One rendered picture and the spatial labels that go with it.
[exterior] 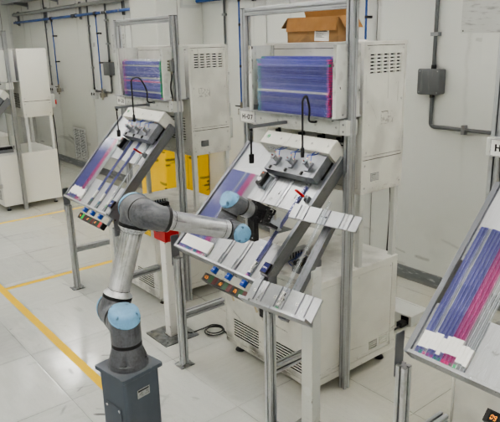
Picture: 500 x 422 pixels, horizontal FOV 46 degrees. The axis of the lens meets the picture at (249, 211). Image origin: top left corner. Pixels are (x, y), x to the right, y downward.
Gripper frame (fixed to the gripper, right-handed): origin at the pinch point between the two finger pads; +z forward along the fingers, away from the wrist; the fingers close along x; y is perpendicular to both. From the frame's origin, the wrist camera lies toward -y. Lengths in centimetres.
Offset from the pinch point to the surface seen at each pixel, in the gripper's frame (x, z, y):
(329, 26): 27, 4, 108
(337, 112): -12, -5, 58
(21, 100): 463, 23, 47
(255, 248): 6.4, -1.9, -11.3
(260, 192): 26.6, 5.0, 15.4
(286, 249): -10.0, -0.3, -6.8
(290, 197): 6.2, 5.5, 17.4
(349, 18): -12, -21, 95
